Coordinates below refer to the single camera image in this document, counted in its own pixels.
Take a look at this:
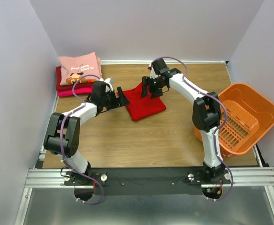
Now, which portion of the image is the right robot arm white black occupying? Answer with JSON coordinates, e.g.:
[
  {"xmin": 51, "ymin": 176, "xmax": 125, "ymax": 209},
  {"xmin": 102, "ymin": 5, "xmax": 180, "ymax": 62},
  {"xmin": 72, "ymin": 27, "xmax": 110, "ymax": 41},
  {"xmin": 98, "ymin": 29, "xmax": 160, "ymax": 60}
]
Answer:
[{"xmin": 141, "ymin": 58, "xmax": 226, "ymax": 181}]

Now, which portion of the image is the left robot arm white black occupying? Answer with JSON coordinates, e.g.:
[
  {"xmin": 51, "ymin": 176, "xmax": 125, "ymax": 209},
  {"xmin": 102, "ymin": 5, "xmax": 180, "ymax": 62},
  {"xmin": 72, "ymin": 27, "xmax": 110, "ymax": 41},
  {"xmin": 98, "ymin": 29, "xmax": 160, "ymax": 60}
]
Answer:
[{"xmin": 43, "ymin": 81, "xmax": 130, "ymax": 179}]

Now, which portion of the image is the magenta folded t shirt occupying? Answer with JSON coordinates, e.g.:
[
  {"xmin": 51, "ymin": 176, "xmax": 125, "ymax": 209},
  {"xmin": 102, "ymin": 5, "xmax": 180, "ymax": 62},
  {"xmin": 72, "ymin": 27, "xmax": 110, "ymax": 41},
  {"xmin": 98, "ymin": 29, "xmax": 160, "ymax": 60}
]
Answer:
[{"xmin": 57, "ymin": 86, "xmax": 94, "ymax": 98}]

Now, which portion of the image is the pink folded printed t shirt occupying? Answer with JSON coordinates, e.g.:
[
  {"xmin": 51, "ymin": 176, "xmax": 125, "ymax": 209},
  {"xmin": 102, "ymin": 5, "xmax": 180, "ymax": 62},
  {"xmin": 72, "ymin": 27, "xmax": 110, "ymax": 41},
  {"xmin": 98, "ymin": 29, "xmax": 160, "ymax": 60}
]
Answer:
[{"xmin": 58, "ymin": 52, "xmax": 102, "ymax": 86}]

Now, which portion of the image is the dark red folded t shirt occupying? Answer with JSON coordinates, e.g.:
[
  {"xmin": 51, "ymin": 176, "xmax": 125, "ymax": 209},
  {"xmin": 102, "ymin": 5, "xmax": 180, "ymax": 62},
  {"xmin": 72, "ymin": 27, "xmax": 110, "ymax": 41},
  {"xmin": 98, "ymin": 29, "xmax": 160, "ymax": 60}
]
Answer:
[{"xmin": 56, "ymin": 66, "xmax": 93, "ymax": 91}]

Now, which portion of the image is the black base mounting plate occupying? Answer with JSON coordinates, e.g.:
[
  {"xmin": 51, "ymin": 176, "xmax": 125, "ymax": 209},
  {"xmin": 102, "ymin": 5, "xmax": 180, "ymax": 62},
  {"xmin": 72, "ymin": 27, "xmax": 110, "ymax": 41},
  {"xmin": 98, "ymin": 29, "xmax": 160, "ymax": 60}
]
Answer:
[{"xmin": 65, "ymin": 166, "xmax": 230, "ymax": 196}]

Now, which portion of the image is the orange plastic laundry basket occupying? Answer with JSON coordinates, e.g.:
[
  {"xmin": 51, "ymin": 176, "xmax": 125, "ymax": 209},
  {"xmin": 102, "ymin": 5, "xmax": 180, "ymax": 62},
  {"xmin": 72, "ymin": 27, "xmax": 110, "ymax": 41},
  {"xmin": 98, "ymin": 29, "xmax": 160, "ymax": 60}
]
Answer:
[{"xmin": 193, "ymin": 82, "xmax": 274, "ymax": 157}]

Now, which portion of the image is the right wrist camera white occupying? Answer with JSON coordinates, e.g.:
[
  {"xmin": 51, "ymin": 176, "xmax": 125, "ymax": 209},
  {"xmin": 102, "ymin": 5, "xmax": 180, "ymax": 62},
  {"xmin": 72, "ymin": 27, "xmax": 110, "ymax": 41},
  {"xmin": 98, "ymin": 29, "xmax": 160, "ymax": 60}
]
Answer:
[{"xmin": 148, "ymin": 67, "xmax": 159, "ymax": 79}]

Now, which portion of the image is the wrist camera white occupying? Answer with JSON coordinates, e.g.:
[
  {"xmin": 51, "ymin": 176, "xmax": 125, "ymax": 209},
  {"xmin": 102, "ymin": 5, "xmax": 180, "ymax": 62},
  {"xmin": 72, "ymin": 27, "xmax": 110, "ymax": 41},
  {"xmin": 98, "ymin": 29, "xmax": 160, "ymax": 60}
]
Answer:
[
  {"xmin": 100, "ymin": 77, "xmax": 114, "ymax": 92},
  {"xmin": 148, "ymin": 67, "xmax": 159, "ymax": 79}
]

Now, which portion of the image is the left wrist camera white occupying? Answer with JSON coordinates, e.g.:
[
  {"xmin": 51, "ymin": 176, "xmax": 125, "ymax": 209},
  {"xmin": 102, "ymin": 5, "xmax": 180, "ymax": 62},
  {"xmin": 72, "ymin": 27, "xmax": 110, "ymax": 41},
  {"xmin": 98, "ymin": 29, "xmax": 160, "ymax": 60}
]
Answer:
[{"xmin": 100, "ymin": 77, "xmax": 114, "ymax": 92}]

